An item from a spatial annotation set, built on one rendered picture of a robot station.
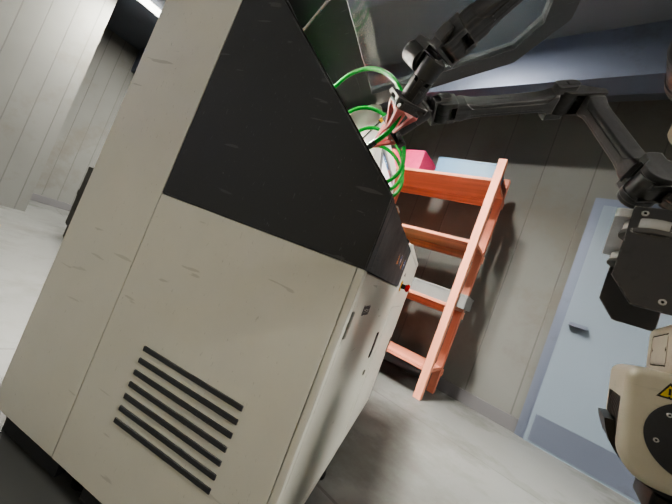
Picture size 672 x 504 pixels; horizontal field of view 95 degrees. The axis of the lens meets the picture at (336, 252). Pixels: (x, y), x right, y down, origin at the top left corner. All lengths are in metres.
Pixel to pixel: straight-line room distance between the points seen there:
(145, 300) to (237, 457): 0.43
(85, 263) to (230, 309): 0.48
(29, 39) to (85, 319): 4.83
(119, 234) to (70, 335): 0.30
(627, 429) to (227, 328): 0.72
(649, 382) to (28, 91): 5.67
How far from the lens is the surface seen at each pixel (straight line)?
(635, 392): 0.68
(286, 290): 0.67
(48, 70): 5.61
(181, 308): 0.83
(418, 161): 3.34
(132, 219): 0.98
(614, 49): 3.32
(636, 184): 1.06
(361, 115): 1.59
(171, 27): 1.20
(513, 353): 3.35
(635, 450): 0.69
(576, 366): 3.28
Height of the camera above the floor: 0.77
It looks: 3 degrees up
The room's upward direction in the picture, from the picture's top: 21 degrees clockwise
